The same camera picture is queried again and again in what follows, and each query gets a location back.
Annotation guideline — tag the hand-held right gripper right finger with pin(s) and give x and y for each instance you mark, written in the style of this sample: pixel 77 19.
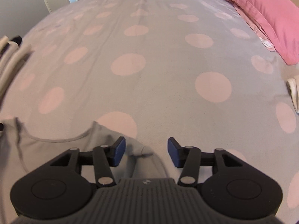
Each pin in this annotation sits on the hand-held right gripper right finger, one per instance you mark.
pixel 174 152

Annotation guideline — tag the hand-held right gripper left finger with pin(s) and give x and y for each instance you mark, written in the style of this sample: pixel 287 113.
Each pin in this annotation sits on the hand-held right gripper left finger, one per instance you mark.
pixel 119 150

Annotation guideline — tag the grey shirt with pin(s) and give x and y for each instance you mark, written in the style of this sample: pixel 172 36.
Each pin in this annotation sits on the grey shirt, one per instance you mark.
pixel 46 151

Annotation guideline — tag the stack of folded clothes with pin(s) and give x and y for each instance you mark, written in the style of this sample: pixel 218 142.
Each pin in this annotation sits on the stack of folded clothes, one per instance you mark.
pixel 9 65

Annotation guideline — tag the grey polka dot bed cover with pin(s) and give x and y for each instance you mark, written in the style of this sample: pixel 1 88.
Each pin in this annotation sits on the grey polka dot bed cover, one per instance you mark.
pixel 163 93

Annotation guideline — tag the light pink pillow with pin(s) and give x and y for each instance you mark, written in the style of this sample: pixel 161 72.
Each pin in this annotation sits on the light pink pillow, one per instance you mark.
pixel 254 25

